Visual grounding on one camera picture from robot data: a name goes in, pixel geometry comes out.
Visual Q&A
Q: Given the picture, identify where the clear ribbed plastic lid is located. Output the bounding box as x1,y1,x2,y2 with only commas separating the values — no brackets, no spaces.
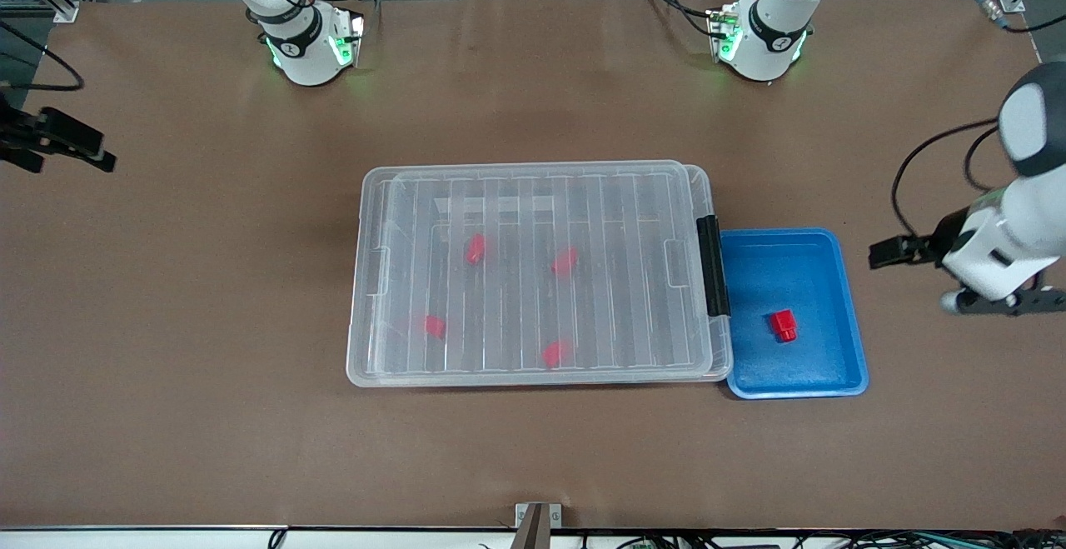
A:
346,159,734,388

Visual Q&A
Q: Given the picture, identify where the black box latch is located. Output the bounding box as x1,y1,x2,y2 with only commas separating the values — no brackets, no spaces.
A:
696,215,732,318

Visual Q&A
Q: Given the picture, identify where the clear plastic storage box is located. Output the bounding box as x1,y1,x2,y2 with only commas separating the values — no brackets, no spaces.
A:
346,161,735,388

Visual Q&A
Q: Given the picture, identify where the base connector box green light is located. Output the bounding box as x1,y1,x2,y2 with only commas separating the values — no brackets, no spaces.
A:
707,4,744,64
327,11,366,68

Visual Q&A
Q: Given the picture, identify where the blue plastic tray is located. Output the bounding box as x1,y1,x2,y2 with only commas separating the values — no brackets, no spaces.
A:
718,227,870,401

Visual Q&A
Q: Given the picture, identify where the brown table cover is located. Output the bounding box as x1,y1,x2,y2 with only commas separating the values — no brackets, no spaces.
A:
0,0,1066,532

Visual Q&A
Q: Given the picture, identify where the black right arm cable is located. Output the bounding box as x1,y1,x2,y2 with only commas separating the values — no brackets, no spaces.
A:
0,20,86,92

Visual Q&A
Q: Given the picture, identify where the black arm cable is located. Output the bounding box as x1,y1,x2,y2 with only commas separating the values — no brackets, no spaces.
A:
0,20,86,92
890,118,1002,239

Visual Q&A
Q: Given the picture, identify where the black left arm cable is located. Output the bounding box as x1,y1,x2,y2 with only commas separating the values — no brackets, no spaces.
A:
890,118,1002,239

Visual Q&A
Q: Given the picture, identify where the metal plug with black cable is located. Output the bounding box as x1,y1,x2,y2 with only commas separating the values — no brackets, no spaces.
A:
976,0,1066,34

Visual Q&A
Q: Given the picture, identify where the metal table edge bracket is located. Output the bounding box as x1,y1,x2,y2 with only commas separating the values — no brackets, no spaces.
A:
514,502,564,549

